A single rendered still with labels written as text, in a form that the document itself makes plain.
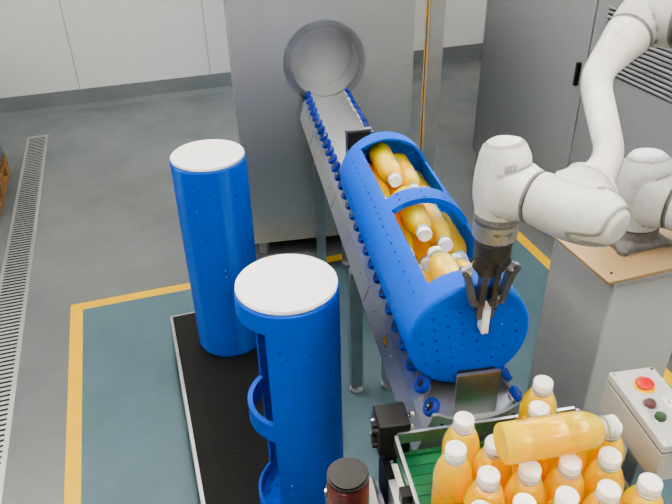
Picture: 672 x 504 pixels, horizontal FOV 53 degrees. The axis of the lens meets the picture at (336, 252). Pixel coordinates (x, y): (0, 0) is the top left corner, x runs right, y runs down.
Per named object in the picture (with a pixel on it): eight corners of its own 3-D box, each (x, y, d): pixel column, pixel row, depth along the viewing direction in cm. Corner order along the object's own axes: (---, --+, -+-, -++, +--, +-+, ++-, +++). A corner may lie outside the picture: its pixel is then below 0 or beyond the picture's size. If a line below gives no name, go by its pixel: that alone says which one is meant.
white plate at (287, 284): (295, 242, 196) (295, 246, 197) (214, 279, 181) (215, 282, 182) (359, 282, 178) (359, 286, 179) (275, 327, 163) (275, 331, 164)
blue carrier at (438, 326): (427, 197, 231) (418, 121, 215) (531, 367, 158) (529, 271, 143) (347, 217, 230) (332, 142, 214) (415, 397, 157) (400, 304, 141)
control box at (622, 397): (642, 400, 145) (653, 365, 140) (699, 474, 128) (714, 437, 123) (599, 406, 144) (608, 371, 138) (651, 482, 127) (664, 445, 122)
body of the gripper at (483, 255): (480, 249, 130) (475, 288, 135) (521, 244, 131) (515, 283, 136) (467, 230, 136) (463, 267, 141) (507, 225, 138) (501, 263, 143)
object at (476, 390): (491, 403, 155) (497, 363, 148) (495, 411, 153) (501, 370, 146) (450, 409, 154) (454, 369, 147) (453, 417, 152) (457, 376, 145)
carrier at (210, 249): (256, 359, 285) (269, 318, 309) (235, 174, 238) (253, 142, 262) (191, 355, 288) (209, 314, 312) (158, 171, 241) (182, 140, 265)
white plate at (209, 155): (234, 170, 238) (234, 173, 238) (251, 139, 261) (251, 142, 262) (159, 168, 241) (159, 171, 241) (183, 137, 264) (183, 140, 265)
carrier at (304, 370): (308, 447, 244) (243, 491, 229) (295, 245, 197) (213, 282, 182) (361, 496, 226) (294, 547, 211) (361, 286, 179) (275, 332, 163)
